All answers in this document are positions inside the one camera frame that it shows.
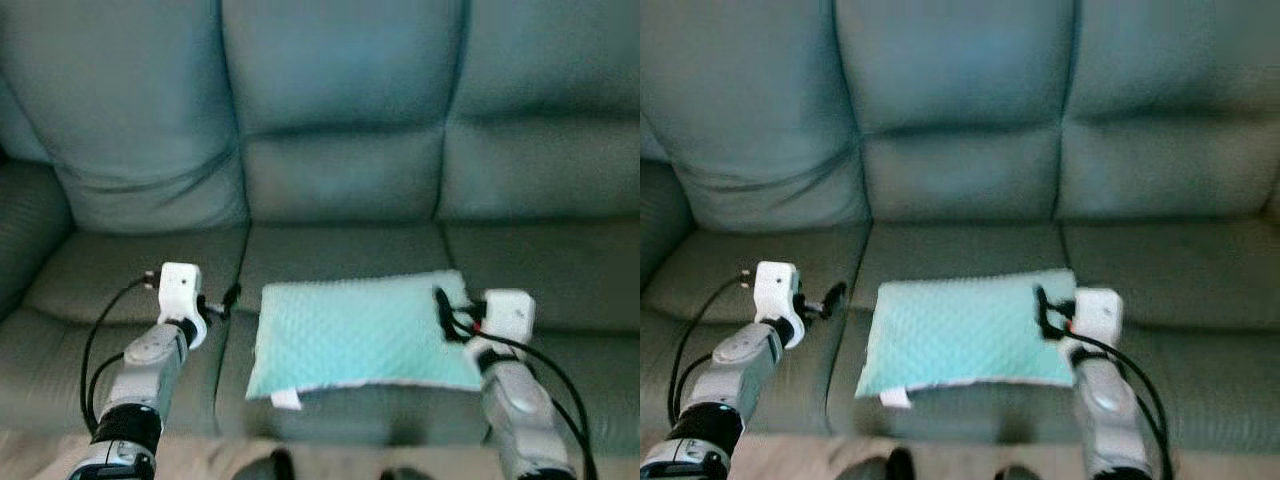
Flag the mint green dotted pillow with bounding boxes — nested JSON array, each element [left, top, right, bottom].
[[245, 270, 483, 411], [855, 268, 1081, 409]]

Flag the green leather three-seat sofa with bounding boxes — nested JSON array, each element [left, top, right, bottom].
[[0, 0, 641, 446], [640, 0, 1280, 446]]

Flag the black robot left foot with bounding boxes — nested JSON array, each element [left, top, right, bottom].
[[835, 447, 916, 480]]

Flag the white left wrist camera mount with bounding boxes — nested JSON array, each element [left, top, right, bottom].
[[158, 262, 209, 349], [753, 261, 804, 349]]

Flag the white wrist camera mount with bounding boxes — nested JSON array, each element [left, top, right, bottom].
[[753, 261, 804, 349], [158, 262, 209, 349], [1062, 288, 1124, 361], [470, 290, 536, 361]]

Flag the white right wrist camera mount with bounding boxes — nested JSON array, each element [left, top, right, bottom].
[[470, 290, 536, 361], [1062, 288, 1124, 361]]

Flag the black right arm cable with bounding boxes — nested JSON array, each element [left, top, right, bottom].
[[1050, 310, 1176, 480], [445, 310, 598, 480]]

